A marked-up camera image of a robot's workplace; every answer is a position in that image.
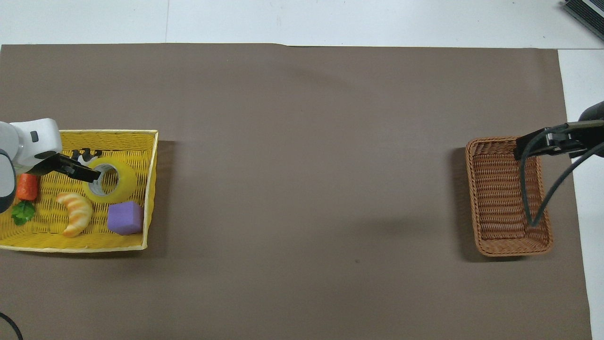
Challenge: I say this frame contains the yellow woven basket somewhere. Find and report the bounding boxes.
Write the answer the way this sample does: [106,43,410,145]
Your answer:
[0,129,159,253]

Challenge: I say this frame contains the yellow tape roll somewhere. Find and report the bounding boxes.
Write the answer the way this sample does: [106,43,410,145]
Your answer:
[82,157,138,204]

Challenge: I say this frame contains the brown wicker basket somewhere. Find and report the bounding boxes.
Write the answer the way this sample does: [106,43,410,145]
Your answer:
[465,136,554,257]

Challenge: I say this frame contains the purple foam cube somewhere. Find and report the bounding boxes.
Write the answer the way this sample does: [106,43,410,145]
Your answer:
[107,202,144,236]

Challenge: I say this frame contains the black and white toy animal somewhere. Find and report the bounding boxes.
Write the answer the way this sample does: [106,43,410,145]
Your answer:
[71,148,103,166]

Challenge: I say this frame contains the toy croissant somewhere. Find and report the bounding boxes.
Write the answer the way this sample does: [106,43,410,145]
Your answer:
[56,192,93,238]

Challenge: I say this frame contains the toy carrot with green leaves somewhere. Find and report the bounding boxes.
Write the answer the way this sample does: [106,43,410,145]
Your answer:
[11,173,40,226]

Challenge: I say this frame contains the dark ribbed object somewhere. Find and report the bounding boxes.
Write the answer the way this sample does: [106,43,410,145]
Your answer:
[563,0,604,30]

